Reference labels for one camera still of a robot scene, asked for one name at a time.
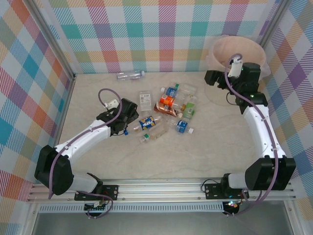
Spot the orange label bottle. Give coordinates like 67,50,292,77
157,94,177,107

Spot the square clear bottle white label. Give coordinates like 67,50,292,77
138,90,153,113

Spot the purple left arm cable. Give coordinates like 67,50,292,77
48,88,123,219

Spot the aluminium frame post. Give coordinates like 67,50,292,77
259,0,289,47
28,0,77,81

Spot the clear bottle tan cap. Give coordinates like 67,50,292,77
172,96,188,110

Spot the aluminium side rail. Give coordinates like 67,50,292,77
43,73,77,183

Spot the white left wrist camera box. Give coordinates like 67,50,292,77
104,98,119,110

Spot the blue label bottle white cap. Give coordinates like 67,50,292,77
175,118,196,135
160,85,179,97

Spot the white slotted cable duct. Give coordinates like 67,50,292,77
38,204,225,213

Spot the blue yellow label bottle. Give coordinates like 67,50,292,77
124,116,163,136

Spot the brown bottle dark label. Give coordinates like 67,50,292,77
153,101,183,118

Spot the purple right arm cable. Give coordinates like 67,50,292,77
224,53,281,217

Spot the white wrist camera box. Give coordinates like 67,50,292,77
104,98,119,110
228,57,244,78

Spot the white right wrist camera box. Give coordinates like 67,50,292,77
228,57,244,78

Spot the long aluminium base rail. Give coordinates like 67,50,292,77
26,178,296,203

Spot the clear water bottle blue cap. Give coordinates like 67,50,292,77
116,70,146,81

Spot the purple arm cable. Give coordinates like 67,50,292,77
48,88,123,219
224,53,281,217

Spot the clear bottle green cap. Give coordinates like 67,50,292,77
138,123,170,144
175,83,198,96

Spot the small electronics board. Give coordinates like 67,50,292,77
84,201,110,212
223,200,240,212

